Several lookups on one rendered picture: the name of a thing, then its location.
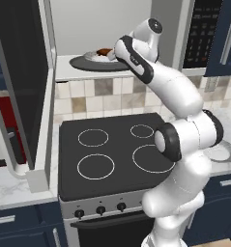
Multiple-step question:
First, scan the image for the black oven door handle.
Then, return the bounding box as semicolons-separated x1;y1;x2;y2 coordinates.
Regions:
70;210;155;230

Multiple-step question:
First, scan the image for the black hob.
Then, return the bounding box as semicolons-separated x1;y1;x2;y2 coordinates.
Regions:
57;112;179;203

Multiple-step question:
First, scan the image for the white microwave oven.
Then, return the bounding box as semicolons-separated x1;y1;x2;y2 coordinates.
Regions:
38;0;226;83

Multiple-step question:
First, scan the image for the navy wall cupboard door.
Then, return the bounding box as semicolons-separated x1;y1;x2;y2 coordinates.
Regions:
204;0;231;78

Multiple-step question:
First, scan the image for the navy drawer front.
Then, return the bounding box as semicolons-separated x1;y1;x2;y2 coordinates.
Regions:
0;201;61;235
202;173;231;206

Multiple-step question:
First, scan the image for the silver wall cupboard handle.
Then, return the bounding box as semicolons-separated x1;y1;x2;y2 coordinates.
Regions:
219;6;231;66

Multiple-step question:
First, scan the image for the brown chicken drumstick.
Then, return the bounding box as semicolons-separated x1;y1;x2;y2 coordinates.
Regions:
96;47;114;57

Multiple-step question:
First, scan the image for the grey and white plate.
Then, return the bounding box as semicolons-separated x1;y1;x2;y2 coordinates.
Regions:
205;139;231;164

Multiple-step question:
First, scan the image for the silver drawer handle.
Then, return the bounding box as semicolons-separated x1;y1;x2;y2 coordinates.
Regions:
219;178;231;188
0;214;16;227

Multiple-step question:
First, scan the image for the grey wall socket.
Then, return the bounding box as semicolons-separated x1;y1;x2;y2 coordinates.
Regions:
205;76;219;94

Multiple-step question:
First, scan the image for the silver base cupboard handle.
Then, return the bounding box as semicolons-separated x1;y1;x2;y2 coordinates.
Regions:
52;227;62;247

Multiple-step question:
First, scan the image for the grey oven front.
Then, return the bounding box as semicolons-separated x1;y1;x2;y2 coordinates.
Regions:
58;188;160;247

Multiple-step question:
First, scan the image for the dark microwave turntable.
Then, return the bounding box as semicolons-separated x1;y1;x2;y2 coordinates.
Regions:
69;54;131;72

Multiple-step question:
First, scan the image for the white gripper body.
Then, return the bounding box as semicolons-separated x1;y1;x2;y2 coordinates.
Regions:
106;47;119;63

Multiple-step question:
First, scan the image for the navy base cupboard door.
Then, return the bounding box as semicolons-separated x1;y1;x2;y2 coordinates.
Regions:
183;192;231;247
0;229;69;247

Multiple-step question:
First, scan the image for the red appliance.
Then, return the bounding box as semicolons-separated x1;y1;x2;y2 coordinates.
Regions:
0;96;26;164

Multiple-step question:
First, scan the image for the microwave door with dark glass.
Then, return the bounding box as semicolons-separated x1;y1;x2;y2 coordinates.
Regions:
0;0;59;195

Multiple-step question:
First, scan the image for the black oven knob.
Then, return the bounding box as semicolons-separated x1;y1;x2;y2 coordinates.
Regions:
116;202;128;213
73;208;86;220
96;206;107;217

